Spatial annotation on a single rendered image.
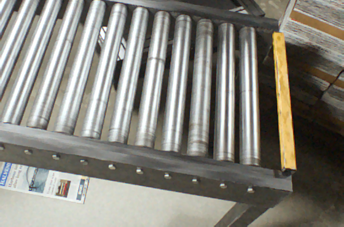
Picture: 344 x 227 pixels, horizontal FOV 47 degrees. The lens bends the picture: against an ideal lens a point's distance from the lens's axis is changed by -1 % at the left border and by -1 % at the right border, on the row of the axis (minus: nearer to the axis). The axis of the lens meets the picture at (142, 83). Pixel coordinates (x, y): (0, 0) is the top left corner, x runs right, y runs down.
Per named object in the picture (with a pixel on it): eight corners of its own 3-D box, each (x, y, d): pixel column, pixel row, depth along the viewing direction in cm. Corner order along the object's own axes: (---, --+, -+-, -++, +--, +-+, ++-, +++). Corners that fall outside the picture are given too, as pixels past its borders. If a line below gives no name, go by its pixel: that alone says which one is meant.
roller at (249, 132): (252, 35, 123) (258, 24, 119) (257, 179, 97) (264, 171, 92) (236, 32, 123) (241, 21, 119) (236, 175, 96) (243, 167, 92)
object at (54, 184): (96, 142, 179) (97, 141, 179) (83, 203, 163) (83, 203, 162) (15, 127, 179) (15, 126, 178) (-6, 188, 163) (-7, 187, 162)
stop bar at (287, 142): (282, 36, 118) (285, 32, 116) (295, 174, 93) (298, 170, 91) (271, 34, 118) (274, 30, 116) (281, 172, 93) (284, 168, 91)
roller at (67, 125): (107, 10, 123) (108, -3, 119) (71, 147, 96) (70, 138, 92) (91, 7, 123) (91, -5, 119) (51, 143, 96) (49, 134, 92)
